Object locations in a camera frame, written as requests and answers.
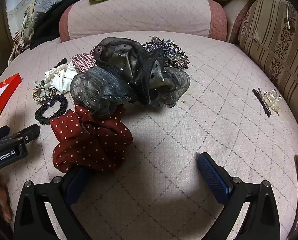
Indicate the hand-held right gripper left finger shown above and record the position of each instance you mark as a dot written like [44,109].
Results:
[75,186]

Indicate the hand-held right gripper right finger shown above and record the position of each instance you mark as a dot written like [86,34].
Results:
[214,173]

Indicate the black ruffled scrunchie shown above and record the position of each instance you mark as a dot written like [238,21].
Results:
[45,116]

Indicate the red cardboard box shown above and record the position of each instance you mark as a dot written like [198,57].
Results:
[1,97]

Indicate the leopard print scrunchie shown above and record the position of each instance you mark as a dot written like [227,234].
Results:
[42,97]

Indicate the red polka dot scrunchie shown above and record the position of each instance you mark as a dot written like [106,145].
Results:
[88,140]

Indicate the white satin scrunchie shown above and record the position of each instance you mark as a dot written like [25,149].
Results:
[62,78]

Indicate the black hair clip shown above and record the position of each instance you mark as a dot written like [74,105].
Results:
[60,62]

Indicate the dark grey mesh scrunchie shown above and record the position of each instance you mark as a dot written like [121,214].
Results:
[101,90]

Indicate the red plaid scrunchie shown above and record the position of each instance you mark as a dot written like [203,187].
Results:
[82,62]

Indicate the grey organza scrunchie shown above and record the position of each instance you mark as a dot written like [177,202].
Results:
[172,85]

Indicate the rhinestone flower hair clip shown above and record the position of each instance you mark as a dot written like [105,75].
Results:
[171,51]

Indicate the black dotted mesh scrunchie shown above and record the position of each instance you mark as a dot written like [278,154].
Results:
[136,55]

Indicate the clear hair claw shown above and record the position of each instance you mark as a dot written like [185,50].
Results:
[271,100]

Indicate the floral patterned cloth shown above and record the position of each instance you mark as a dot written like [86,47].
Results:
[25,30]

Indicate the striped floral cushion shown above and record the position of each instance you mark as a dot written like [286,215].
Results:
[274,42]

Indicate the pink sofa cushion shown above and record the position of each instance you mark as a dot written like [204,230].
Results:
[138,17]

